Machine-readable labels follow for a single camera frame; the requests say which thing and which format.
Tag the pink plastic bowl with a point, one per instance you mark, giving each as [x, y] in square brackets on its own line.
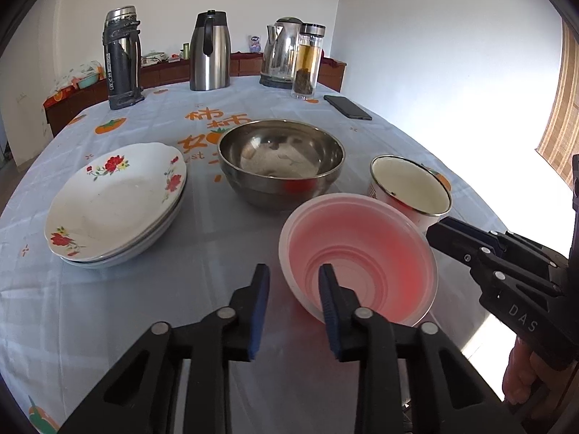
[375, 253]

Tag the white plate red flowers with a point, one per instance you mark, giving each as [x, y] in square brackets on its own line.
[117, 199]

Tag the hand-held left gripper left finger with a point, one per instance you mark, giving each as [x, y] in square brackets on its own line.
[258, 307]

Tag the black smartphone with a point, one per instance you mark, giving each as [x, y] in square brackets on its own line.
[347, 107]

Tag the white enamel cup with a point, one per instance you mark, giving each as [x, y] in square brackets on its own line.
[407, 181]

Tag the bamboo window blind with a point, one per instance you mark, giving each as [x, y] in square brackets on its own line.
[558, 99]

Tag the teal basin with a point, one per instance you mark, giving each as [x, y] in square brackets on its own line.
[88, 80]

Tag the glass tea bottle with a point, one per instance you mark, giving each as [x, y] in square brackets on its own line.
[307, 63]

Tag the red printed cloth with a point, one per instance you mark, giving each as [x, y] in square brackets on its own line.
[56, 97]

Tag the small printed packet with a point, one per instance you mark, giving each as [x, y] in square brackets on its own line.
[255, 44]

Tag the steel electric kettle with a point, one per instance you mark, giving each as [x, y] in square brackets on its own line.
[282, 49]

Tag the stainless steel bowl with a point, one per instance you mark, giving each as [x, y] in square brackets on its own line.
[280, 153]

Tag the white plate pink flowers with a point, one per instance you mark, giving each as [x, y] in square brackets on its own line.
[176, 208]

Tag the floral plastic bag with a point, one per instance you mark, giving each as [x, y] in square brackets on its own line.
[72, 71]

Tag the brown wooden sideboard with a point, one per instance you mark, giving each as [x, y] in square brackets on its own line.
[160, 73]

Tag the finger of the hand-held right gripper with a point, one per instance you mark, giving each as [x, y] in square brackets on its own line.
[452, 235]
[520, 280]

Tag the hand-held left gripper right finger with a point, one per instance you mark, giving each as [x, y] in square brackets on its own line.
[329, 307]

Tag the dark grey thermos flask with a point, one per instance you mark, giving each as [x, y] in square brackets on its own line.
[120, 54]

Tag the person's right hand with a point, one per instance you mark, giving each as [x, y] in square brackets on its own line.
[520, 370]

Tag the small green jar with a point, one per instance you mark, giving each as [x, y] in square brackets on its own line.
[185, 51]

